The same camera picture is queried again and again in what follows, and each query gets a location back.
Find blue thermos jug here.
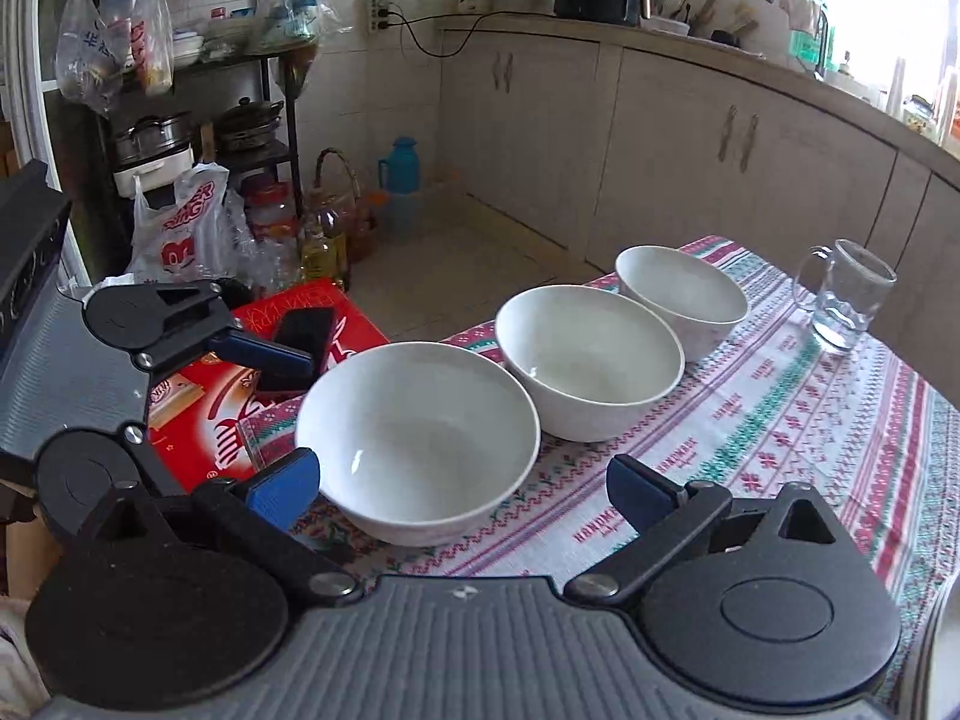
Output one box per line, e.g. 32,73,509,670
377,135,421,241

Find red white plastic bag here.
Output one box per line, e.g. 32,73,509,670
127,163,236,283

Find white bowl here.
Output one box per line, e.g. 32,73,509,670
295,341,540,548
494,284,685,442
615,245,750,362

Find patterned tablecloth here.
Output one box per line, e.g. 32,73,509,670
241,238,958,718

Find black metal shelf rack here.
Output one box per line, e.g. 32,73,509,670
94,0,302,211

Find cooking oil bottle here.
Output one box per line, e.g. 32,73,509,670
299,226,350,291

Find clear glass mug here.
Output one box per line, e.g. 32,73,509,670
791,239,896,355

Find red cardboard box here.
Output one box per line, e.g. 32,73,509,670
148,280,387,491

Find white kitchen cabinets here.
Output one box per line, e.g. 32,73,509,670
438,16,958,397

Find kitchen faucet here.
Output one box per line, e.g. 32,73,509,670
766,0,830,80

